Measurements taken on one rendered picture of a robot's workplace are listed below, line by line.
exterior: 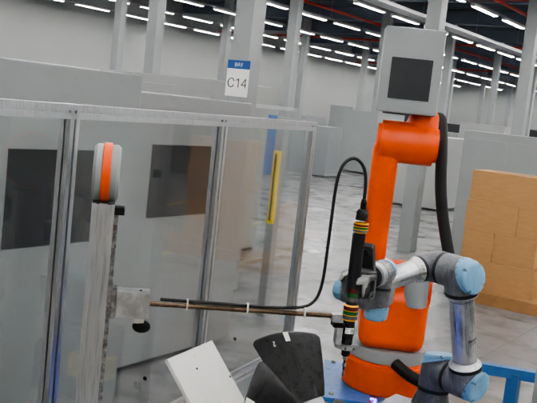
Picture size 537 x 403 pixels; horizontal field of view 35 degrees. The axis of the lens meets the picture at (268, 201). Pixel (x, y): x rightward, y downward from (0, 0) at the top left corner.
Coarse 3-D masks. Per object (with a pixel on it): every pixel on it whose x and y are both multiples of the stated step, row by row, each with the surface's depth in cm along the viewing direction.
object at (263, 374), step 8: (264, 368) 222; (256, 376) 219; (264, 376) 221; (272, 376) 223; (256, 384) 219; (264, 384) 220; (272, 384) 222; (280, 384) 224; (248, 392) 216; (256, 392) 218; (264, 392) 220; (272, 392) 222; (280, 392) 224; (288, 392) 226; (256, 400) 218; (264, 400) 220; (272, 400) 222; (280, 400) 224; (288, 400) 226
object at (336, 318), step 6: (330, 318) 242; (336, 318) 240; (342, 318) 240; (336, 324) 240; (342, 324) 240; (336, 330) 240; (342, 330) 241; (336, 336) 241; (336, 342) 241; (354, 342) 245; (336, 348) 241; (342, 348) 240; (348, 348) 240; (354, 348) 240
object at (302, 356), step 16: (272, 336) 253; (304, 336) 257; (272, 352) 250; (288, 352) 251; (304, 352) 252; (320, 352) 255; (272, 368) 247; (288, 368) 248; (304, 368) 248; (320, 368) 250; (288, 384) 245; (304, 384) 245; (320, 384) 246; (304, 400) 242
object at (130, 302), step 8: (112, 288) 228; (120, 288) 231; (128, 288) 232; (136, 288) 233; (144, 288) 234; (112, 296) 228; (120, 296) 227; (128, 296) 227; (136, 296) 228; (144, 296) 228; (112, 304) 228; (120, 304) 227; (128, 304) 228; (136, 304) 228; (144, 304) 228; (112, 312) 228; (120, 312) 228; (128, 312) 228; (136, 312) 228; (144, 312) 229
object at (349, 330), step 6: (360, 204) 238; (366, 204) 238; (360, 210) 237; (366, 210) 237; (360, 216) 237; (366, 216) 237; (348, 324) 241; (354, 324) 241; (348, 330) 241; (342, 336) 242; (348, 336) 241; (342, 342) 242; (348, 342) 241; (342, 354) 243; (348, 354) 242
